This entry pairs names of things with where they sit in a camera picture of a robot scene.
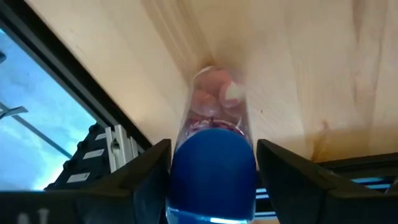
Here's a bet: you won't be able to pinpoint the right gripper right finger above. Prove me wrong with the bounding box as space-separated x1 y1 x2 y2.
256 139 398 224

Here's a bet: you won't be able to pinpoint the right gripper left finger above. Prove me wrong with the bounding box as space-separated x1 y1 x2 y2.
0 139 172 224

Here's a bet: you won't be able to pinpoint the clear bottle blue cap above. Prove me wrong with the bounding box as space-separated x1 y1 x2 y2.
166 65 258 224

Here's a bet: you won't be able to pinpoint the silver aluminium extrusion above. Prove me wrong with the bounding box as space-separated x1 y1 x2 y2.
104 124 140 172

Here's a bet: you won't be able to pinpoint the black rack white labels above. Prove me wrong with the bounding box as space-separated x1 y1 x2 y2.
44 123 113 191

